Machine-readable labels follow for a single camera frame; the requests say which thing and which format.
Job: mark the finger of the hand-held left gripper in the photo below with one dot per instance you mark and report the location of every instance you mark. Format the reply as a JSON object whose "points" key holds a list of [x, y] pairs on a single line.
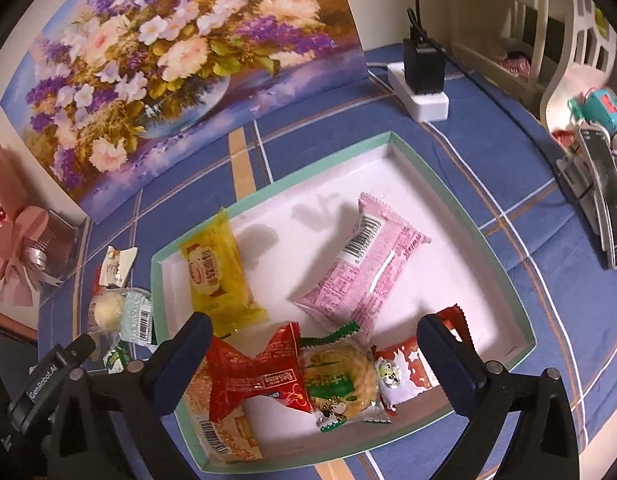
{"points": [[83, 347]]}

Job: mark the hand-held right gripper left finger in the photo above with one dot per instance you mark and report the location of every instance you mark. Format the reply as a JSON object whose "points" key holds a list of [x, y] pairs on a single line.
{"points": [[186, 355]]}

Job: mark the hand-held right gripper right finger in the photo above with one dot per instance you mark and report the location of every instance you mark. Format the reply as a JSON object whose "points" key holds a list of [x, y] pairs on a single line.
{"points": [[443, 360]]}

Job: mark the dark red snack packet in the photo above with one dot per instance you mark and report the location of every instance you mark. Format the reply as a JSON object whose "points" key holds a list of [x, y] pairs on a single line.
{"points": [[408, 367]]}

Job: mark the plain red snack packet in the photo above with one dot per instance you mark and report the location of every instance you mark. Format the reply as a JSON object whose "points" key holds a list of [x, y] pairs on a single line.
{"points": [[253, 375]]}

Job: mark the orange snack packet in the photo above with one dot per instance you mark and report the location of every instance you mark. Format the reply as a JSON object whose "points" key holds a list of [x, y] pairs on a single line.
{"points": [[223, 425]]}

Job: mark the white snack packet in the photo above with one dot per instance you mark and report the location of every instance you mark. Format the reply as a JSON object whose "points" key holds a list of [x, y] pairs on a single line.
{"points": [[113, 267]]}

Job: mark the yellow snack packet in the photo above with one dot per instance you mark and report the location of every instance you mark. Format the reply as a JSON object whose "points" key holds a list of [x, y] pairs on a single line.
{"points": [[216, 270]]}

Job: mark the green packet with round cracker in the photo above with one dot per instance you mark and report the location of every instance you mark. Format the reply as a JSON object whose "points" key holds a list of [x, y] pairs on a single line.
{"points": [[338, 380]]}

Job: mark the pink snack packet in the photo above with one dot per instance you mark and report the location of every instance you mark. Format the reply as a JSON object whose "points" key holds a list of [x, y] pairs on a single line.
{"points": [[358, 270]]}

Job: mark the teal shallow cardboard box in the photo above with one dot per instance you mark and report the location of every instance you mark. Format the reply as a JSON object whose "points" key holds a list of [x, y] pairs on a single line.
{"points": [[313, 240]]}

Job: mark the clear packet with round pastry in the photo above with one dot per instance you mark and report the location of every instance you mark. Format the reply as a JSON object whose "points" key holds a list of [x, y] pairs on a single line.
{"points": [[106, 310]]}

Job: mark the mint green snack packet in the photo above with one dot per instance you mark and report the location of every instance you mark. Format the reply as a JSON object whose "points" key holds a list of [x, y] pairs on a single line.
{"points": [[136, 317]]}

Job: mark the clear square glass vase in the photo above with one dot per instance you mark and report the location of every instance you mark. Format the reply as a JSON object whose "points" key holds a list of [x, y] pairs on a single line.
{"points": [[58, 255]]}

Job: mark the pink flower bouquet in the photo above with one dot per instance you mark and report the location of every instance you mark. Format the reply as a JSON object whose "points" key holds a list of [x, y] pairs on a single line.
{"points": [[18, 240]]}

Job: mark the blue plaid tablecloth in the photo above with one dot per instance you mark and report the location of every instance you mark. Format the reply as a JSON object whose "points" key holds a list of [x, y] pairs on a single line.
{"points": [[488, 160]]}

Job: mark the grey phone stand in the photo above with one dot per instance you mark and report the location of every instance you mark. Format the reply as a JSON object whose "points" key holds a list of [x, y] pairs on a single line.
{"points": [[570, 170]]}

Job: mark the smartphone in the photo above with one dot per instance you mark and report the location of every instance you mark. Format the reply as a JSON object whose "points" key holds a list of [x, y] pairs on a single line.
{"points": [[608, 200]]}

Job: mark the white power strip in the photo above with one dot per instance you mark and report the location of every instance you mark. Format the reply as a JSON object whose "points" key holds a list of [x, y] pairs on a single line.
{"points": [[428, 105]]}

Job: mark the flower vase painting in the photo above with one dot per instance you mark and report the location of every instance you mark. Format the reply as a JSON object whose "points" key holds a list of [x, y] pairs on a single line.
{"points": [[163, 60]]}

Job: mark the teal toy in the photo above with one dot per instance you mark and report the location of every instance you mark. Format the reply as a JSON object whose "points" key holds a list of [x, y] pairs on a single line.
{"points": [[600, 107]]}

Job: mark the white chair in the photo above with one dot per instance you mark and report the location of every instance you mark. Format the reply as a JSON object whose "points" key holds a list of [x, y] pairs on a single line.
{"points": [[563, 85]]}

